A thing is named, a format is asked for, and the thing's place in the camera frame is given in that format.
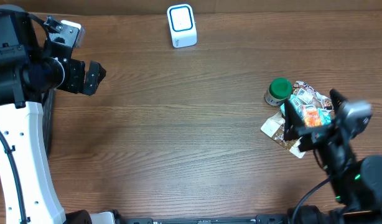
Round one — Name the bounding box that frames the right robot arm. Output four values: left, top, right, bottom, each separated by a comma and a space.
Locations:
284, 89, 382, 223

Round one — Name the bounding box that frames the orange packet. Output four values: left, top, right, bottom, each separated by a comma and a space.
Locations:
302, 105, 322, 127

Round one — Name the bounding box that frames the brown white snack bag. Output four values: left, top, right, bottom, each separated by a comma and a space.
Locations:
261, 81, 333, 159

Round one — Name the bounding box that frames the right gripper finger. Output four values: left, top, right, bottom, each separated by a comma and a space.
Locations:
284, 100, 305, 141
330, 88, 347, 114

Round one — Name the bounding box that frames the white barcode scanner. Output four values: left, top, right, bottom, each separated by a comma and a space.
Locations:
167, 4, 197, 49

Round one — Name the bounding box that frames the round can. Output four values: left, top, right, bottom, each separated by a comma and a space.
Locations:
264, 78, 292, 106

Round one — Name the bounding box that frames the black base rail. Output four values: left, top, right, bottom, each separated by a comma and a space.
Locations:
65, 205, 382, 224

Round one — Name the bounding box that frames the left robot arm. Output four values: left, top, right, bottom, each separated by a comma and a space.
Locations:
0, 5, 114, 224

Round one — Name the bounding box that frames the teal wet wipes pack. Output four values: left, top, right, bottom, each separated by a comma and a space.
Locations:
280, 94, 304, 119

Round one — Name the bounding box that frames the small green white packet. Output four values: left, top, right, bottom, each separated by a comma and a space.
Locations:
317, 108, 332, 126

